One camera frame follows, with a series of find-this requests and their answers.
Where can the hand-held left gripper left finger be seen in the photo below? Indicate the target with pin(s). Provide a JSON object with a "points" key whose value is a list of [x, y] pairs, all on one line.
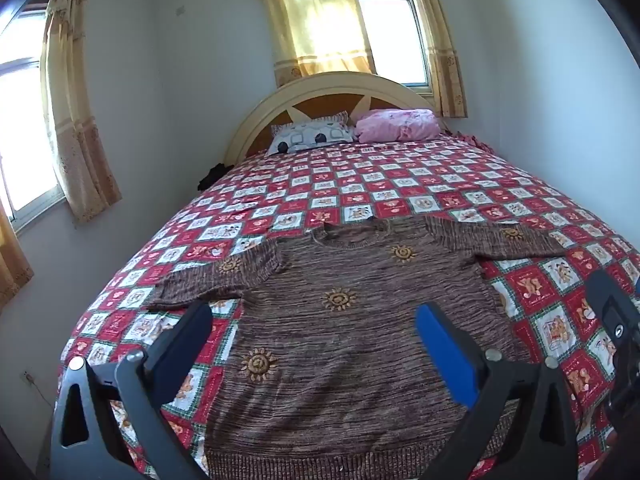
{"points": [[192, 330]]}

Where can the red checkered bedspread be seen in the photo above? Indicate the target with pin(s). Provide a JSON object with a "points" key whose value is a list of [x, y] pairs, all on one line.
{"points": [[350, 185]]}

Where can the side window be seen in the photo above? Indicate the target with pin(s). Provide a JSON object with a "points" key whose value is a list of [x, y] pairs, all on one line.
{"points": [[20, 135]]}

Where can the white patterned pillow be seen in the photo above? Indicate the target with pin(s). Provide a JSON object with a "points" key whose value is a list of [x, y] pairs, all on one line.
{"points": [[310, 135]]}

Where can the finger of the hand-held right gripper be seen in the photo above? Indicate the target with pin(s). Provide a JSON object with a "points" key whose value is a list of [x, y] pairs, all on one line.
{"points": [[612, 305]]}

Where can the yellow curtain panel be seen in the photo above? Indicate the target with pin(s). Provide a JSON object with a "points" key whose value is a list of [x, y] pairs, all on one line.
{"points": [[315, 15], [440, 40]]}

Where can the brown knit sweater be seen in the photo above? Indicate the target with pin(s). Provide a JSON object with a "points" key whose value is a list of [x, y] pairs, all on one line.
{"points": [[350, 340]]}

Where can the window behind headboard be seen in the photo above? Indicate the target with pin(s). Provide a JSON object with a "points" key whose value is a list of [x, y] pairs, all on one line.
{"points": [[395, 35]]}

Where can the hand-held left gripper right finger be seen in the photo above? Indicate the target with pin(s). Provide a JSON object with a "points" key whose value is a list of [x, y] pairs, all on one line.
{"points": [[445, 355]]}

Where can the pink pillow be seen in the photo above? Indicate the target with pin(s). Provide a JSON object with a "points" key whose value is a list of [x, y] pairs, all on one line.
{"points": [[395, 125]]}

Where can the beige patterned curtain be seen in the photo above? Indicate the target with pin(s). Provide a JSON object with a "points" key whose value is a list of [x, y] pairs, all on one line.
{"points": [[75, 110]]}

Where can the cream wooden headboard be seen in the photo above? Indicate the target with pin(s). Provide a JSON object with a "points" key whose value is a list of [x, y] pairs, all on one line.
{"points": [[310, 105]]}

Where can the yellow curtain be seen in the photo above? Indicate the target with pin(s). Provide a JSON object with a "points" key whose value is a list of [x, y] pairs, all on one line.
{"points": [[12, 260]]}

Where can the dark cloth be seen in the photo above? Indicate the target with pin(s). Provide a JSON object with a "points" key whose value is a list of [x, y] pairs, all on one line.
{"points": [[212, 176]]}

